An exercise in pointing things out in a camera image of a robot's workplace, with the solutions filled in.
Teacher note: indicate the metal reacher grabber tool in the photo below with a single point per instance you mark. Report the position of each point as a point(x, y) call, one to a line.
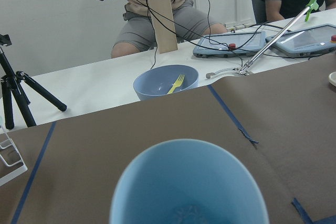
point(312, 5)

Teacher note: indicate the cream bear tray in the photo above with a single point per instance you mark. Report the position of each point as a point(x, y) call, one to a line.
point(332, 78)

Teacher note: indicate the wooden plank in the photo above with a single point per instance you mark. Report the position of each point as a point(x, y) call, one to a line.
point(164, 27)

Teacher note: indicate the blue plastic bowl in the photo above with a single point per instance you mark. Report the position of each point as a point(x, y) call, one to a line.
point(157, 82)

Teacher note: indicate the white wire dish rack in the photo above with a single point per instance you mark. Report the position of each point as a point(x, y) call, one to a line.
point(12, 163)

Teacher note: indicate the light blue cup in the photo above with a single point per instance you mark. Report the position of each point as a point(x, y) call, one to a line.
point(187, 181)

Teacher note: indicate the black camera tripod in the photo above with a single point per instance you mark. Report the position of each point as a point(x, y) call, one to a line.
point(12, 89)

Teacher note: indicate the blue teach pendant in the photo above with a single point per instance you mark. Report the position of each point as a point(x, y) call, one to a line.
point(308, 42)
point(230, 45)

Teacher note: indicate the yellow plastic fork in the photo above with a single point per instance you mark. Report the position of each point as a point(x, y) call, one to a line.
point(178, 82)

